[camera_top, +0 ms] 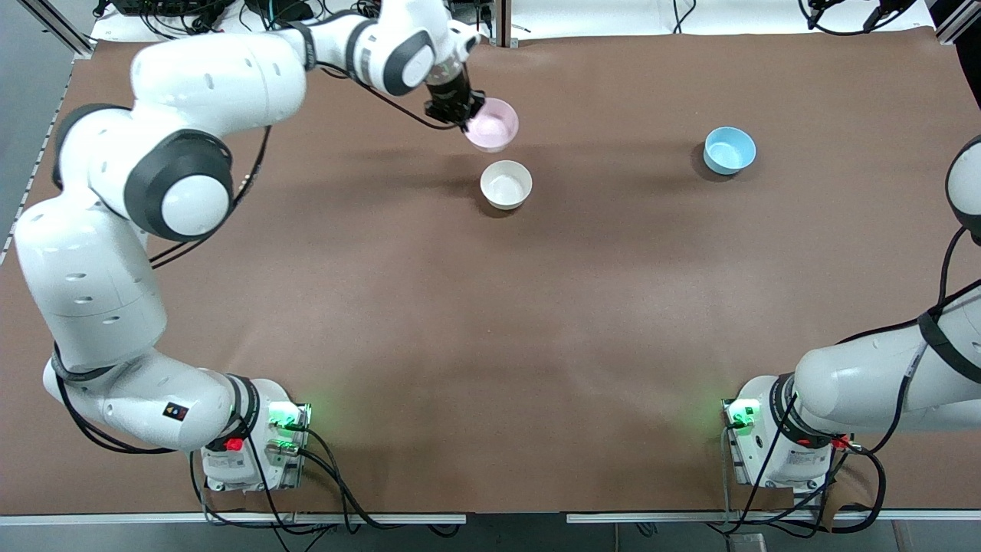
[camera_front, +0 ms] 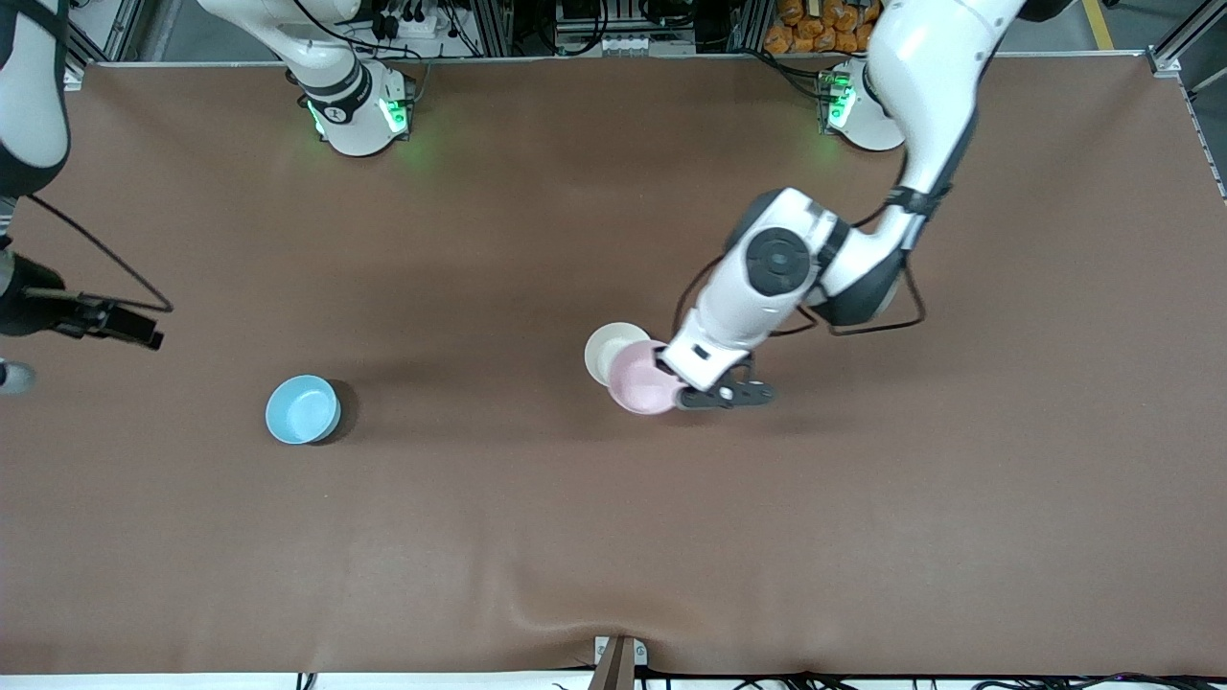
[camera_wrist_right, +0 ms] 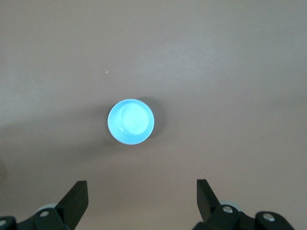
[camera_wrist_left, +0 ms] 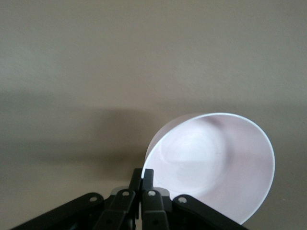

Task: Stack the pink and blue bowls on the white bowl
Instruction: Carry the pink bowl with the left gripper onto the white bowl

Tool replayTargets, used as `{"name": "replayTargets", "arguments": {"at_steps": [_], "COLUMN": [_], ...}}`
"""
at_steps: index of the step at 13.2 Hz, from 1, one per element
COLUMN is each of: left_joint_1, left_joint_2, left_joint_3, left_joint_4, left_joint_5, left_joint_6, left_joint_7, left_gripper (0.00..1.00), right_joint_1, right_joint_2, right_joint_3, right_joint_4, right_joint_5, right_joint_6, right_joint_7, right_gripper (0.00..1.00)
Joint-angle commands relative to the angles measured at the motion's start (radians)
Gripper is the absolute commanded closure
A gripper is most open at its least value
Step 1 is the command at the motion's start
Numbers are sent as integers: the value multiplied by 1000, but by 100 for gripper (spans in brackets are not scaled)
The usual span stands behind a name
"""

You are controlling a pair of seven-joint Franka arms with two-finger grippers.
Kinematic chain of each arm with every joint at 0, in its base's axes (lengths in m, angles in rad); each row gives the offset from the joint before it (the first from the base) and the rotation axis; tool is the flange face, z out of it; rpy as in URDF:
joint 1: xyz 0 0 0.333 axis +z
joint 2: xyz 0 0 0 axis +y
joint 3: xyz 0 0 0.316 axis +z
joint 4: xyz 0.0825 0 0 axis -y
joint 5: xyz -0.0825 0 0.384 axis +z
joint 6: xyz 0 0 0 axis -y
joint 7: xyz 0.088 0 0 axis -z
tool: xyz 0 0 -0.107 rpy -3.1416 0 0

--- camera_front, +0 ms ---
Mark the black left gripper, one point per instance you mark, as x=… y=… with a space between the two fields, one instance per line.
x=662 y=365

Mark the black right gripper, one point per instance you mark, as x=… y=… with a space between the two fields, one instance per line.
x=27 y=305

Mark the pink bowl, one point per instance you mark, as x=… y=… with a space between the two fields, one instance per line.
x=640 y=381

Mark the blue bowl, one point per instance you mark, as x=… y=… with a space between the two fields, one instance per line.
x=302 y=409

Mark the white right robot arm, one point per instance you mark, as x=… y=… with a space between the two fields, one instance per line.
x=350 y=120

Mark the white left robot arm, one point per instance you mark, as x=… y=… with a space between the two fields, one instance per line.
x=925 y=77

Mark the white bowl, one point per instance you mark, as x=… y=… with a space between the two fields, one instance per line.
x=606 y=347

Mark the brown table mat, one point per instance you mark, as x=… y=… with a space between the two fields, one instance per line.
x=613 y=537

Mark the white terminal block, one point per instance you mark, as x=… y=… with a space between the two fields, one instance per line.
x=630 y=44

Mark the orange snack packages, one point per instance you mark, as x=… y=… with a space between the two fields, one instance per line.
x=815 y=27

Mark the white power strip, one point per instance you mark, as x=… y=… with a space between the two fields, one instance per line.
x=412 y=24

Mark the aluminium frame profile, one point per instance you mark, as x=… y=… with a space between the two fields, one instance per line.
x=1189 y=57
x=491 y=27
x=96 y=34

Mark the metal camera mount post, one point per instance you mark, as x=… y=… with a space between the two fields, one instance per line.
x=618 y=661

